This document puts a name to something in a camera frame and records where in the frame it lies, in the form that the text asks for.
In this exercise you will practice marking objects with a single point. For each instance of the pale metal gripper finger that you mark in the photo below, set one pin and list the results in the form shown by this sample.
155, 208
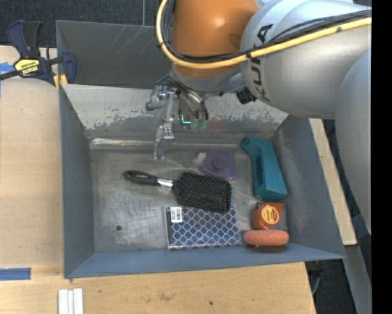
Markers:
169, 132
159, 144

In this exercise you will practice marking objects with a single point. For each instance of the purple flat plastic piece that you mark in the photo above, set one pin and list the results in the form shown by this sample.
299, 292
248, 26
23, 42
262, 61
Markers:
220, 163

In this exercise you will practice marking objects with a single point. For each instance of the black hairbrush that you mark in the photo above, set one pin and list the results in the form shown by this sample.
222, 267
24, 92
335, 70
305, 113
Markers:
203, 191

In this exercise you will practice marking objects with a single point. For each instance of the grey metal bin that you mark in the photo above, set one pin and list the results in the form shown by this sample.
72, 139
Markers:
133, 214

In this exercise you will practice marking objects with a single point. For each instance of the blue patterned packet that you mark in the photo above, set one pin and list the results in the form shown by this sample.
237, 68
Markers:
202, 229

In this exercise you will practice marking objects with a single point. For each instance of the teal plastic tool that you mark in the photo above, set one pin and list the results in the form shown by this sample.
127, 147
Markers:
267, 172

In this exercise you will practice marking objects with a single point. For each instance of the orange tape measure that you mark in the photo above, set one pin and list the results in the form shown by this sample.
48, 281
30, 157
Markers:
269, 215

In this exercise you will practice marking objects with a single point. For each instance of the orange round scouring pad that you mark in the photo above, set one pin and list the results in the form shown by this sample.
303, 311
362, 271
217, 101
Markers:
266, 237

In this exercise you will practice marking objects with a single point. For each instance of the black cylinder on white bracket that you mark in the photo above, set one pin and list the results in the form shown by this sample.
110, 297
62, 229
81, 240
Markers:
246, 95

